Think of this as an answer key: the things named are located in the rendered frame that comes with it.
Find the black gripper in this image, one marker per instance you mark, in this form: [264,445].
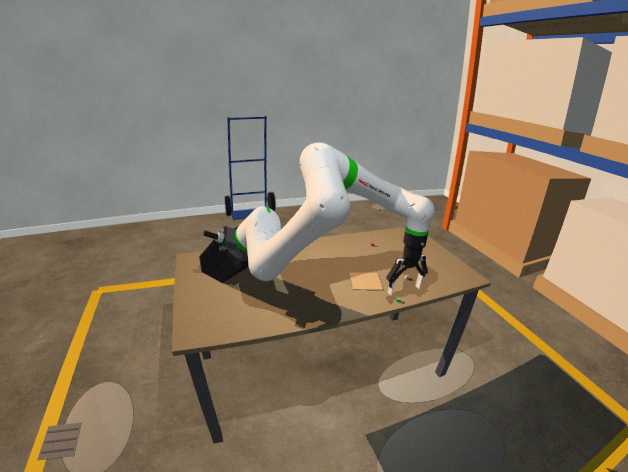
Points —
[410,256]

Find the tan flat mat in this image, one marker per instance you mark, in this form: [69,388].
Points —
[365,281]

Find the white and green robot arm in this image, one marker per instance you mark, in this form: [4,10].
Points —
[327,206]

